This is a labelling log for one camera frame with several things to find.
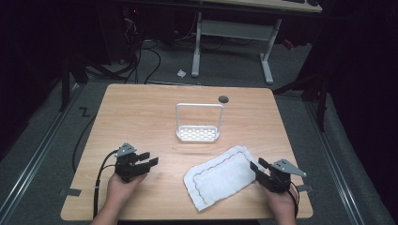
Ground white towel rack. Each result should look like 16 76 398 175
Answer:
175 102 225 143

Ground person's left hand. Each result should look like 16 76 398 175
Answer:
105 172 148 215

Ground black floor cables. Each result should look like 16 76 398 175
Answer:
87 12 198 87

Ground white-legged desk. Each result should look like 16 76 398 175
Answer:
191 0 323 85

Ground black cable under table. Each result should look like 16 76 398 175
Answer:
71 113 98 173

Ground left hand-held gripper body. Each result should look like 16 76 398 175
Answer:
114 142 152 184

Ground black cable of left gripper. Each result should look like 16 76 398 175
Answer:
92 149 120 219

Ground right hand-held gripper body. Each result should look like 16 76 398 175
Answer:
255 158 308 194

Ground black stand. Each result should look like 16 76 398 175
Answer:
58 52 90 113
271 59 332 133

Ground person's right hand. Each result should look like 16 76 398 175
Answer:
262 183 298 219

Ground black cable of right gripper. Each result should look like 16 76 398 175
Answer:
286 180 300 219

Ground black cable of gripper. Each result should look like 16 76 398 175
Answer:
286 180 300 219
92 149 120 219

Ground white towel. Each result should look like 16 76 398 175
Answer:
183 144 266 212

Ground metal floor rail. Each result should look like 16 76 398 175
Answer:
304 101 367 225
0 83 85 223

